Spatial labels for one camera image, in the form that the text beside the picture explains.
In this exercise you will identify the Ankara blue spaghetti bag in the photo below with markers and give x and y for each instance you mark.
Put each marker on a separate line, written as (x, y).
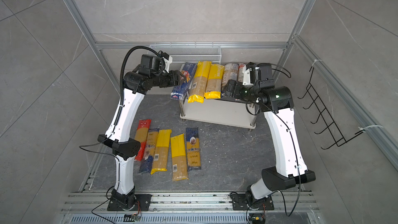
(148, 156)

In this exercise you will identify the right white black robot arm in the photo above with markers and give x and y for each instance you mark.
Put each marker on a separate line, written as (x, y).
(290, 169)

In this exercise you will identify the blue end spaghetti bag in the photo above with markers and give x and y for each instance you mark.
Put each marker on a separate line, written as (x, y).
(230, 73)

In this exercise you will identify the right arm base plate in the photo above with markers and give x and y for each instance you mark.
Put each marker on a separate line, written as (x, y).
(246, 201)

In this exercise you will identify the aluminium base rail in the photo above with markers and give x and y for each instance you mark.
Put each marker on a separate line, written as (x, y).
(192, 208)

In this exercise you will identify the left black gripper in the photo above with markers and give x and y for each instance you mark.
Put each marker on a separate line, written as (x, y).
(174, 78)

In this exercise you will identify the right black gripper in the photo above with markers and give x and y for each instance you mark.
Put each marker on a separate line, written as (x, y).
(238, 86)

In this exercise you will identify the white two-tier shelf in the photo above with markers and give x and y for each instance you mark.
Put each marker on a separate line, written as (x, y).
(225, 111)

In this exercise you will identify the yellow Pastatime spaghetti bag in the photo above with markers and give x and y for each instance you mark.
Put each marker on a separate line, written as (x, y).
(213, 87)

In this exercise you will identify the black wire hook rack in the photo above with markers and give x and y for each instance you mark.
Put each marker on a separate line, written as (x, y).
(324, 116)

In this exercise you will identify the blue Barilla spaghetti pack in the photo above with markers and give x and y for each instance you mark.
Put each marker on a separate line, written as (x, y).
(188, 70)

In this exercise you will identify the white wire mesh basket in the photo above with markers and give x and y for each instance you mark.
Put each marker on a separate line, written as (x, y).
(190, 53)

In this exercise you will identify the yellow spaghetti bag thin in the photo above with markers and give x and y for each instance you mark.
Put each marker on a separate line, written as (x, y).
(161, 151)

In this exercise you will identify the red label spaghetti bag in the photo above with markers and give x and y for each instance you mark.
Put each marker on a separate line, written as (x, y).
(241, 70)

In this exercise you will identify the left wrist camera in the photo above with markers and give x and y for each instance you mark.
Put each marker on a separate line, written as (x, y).
(167, 60)

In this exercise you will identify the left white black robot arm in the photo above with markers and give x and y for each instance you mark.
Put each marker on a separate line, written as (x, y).
(153, 71)

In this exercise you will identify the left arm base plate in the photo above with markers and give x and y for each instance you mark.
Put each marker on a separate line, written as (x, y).
(130, 202)

